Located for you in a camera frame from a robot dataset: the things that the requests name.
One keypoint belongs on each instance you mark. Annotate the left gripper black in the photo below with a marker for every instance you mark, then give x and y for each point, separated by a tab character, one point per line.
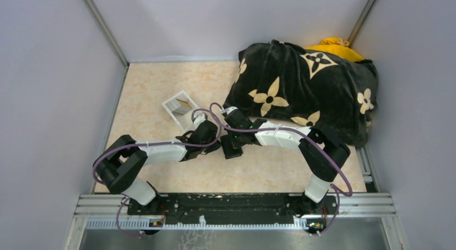
214	147

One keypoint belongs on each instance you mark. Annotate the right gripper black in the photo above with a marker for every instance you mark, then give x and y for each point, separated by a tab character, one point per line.
230	133

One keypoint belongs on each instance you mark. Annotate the black leather card holder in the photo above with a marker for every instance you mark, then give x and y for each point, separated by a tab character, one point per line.
228	149

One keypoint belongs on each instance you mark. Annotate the white plastic card tray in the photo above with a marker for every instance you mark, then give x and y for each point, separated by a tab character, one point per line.
184	122

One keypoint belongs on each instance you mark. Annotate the black floral plush blanket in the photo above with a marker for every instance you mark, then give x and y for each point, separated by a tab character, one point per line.
284	81

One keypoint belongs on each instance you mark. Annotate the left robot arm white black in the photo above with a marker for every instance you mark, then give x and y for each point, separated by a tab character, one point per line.
119	166

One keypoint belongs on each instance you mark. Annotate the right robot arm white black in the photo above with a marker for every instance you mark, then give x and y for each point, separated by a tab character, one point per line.
324	152

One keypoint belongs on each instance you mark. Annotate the grey cards in tray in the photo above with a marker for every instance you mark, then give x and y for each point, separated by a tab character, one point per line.
178	106

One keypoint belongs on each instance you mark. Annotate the yellow cloth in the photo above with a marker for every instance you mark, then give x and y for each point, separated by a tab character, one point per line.
337	46

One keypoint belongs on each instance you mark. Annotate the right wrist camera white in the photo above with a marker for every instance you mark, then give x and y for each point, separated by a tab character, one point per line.
228	110

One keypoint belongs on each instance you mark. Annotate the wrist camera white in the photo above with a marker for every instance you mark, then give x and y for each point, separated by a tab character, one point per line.
200	118
228	110

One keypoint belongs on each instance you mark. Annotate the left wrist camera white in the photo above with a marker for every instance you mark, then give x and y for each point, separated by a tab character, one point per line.
200	118

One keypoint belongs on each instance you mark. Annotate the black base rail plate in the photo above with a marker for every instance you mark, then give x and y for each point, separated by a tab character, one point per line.
232	209

